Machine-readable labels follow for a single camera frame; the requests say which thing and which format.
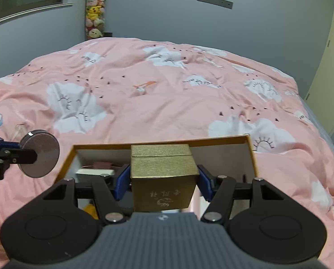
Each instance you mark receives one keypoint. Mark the round grey tin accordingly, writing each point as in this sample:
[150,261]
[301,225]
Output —
[40,154]

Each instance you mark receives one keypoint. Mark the white box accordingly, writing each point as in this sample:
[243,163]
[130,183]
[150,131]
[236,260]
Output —
[95,171]

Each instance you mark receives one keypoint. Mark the grey wall plate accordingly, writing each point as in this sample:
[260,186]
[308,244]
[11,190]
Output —
[214,1]

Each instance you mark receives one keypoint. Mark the gold box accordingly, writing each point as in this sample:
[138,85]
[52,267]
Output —
[164,179]

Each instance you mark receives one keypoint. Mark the clear tube of plush toys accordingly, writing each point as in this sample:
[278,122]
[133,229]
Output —
[95,11]

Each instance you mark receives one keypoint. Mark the pink printed blanket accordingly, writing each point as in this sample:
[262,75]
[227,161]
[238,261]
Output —
[155,103]

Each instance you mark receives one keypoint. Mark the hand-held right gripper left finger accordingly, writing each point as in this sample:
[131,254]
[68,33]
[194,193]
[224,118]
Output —
[122,182]

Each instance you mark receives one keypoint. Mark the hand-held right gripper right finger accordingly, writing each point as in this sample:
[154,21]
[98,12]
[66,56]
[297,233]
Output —
[204,183]

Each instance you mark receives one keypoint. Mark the orange cardboard box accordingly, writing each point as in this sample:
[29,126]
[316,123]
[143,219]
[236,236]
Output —
[225,157]

